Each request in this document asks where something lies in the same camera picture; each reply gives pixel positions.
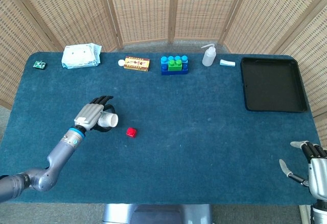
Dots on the woven wooden folding screen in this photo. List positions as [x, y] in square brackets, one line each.
[143, 9]

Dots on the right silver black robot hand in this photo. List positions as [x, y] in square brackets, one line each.
[319, 173]

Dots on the grey robot torso base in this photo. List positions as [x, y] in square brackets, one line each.
[158, 215]

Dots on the small red cube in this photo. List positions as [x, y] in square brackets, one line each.
[131, 132]

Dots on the light blue sticky note pad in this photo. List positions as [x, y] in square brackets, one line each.
[227, 63]

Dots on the small white round cap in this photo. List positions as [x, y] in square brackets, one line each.
[120, 62]

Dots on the translucent plastic wash bottle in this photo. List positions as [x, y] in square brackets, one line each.
[208, 59]

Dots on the white blue wet wipes pack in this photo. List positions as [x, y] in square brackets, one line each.
[80, 56]

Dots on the yellow red cardboard box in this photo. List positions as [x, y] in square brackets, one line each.
[136, 64]

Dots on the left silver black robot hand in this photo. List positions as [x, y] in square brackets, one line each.
[88, 115]

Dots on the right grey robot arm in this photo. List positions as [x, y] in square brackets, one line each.
[319, 213]

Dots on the light blue toy brick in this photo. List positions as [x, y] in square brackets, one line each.
[164, 60]

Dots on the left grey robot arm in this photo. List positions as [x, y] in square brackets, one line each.
[58, 155]

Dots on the blue green toy blocks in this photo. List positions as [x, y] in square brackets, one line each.
[176, 72]

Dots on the blue table cloth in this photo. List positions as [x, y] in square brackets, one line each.
[191, 132]

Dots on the white plastic cup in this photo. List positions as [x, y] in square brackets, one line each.
[112, 120]

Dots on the black plastic tray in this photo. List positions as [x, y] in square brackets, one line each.
[273, 86]

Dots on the green toy brick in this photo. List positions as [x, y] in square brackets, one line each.
[175, 65]

